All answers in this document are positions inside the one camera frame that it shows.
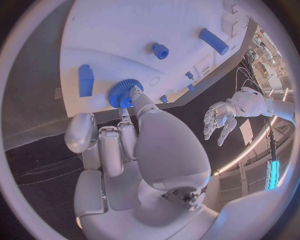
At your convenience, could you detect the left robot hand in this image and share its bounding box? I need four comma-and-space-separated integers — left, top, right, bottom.
202, 101, 239, 147

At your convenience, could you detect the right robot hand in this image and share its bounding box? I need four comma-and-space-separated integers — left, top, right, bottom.
63, 85, 223, 240

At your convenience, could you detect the blue gear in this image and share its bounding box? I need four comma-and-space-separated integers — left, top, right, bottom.
106, 78, 145, 109

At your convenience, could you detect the white task board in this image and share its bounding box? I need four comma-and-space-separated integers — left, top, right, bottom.
58, 0, 253, 119

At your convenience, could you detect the white paper sheet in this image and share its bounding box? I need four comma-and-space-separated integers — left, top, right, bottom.
238, 119, 255, 147

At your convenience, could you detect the workshop desk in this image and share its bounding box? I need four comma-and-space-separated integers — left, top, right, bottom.
243, 25, 290, 95

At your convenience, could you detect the glowing light bar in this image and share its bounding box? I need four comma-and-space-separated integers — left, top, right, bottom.
264, 156, 282, 192

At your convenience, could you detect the blue long cylinder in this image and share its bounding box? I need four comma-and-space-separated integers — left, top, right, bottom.
198, 27, 230, 56

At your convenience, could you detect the blue short cylinder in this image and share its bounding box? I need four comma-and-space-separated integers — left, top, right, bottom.
151, 42, 170, 60

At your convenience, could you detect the blue block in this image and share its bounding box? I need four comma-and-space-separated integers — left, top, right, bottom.
78, 64, 95, 98

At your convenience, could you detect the white cable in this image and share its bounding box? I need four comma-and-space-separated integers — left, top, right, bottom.
240, 78, 264, 95
235, 67, 253, 93

